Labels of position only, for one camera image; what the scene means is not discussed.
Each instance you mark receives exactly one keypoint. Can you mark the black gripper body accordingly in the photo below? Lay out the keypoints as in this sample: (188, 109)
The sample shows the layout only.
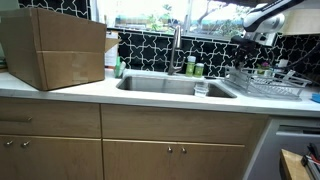
(246, 45)

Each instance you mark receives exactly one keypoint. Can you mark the wooden block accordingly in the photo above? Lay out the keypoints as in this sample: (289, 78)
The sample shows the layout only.
(293, 166)

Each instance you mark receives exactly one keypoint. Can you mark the round metal cabinet knob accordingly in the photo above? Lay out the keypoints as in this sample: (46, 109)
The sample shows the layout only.
(25, 144)
(183, 150)
(8, 143)
(169, 149)

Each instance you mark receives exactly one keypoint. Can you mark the green dish soap bottle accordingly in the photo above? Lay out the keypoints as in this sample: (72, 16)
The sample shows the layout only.
(118, 68)

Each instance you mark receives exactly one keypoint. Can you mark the black red tool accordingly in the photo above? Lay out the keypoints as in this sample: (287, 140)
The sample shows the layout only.
(313, 161)

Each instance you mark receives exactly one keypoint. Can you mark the wooden fixed front panel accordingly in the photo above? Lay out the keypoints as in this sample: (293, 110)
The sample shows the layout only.
(180, 125)

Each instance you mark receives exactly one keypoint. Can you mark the clear drinking glass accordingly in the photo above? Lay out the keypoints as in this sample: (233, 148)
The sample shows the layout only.
(201, 90)

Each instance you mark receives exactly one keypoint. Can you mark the grey dishwasher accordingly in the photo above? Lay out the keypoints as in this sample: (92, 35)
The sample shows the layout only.
(266, 153)

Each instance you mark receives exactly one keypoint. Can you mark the narrow wooden cabinet door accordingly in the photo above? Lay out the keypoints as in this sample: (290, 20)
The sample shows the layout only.
(213, 165)
(136, 163)

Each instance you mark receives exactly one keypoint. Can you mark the large brown cardboard box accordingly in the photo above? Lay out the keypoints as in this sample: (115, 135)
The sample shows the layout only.
(66, 50)

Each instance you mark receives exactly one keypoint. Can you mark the tall green white-capped bottle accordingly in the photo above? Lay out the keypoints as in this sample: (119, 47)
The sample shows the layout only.
(190, 66)

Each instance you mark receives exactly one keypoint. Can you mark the black white robot arm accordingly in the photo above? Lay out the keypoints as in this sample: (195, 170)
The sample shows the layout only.
(263, 21)

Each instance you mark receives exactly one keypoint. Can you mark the small pink flower pot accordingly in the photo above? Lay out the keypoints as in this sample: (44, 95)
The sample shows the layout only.
(263, 68)

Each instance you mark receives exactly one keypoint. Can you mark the wide wooden cabinet door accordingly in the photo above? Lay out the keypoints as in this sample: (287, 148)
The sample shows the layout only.
(56, 160)

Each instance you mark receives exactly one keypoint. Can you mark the blue sponge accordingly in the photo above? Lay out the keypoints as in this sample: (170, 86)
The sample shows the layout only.
(316, 98)

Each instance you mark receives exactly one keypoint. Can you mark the steel kitchen faucet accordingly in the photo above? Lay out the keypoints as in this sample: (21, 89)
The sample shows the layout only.
(176, 40)

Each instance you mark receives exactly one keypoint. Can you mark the small white container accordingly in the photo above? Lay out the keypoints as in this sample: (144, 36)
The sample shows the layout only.
(282, 65)

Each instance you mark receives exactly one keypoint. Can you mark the short green white-capped bottle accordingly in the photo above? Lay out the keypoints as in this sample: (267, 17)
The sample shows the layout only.
(199, 70)

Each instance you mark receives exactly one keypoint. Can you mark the stainless steel sink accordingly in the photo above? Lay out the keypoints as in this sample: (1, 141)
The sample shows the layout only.
(156, 85)

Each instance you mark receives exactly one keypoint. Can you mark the wooden drawer front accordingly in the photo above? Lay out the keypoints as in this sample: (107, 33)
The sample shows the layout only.
(56, 116)

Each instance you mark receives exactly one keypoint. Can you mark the white window frame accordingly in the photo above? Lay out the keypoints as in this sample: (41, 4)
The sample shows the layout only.
(186, 31)

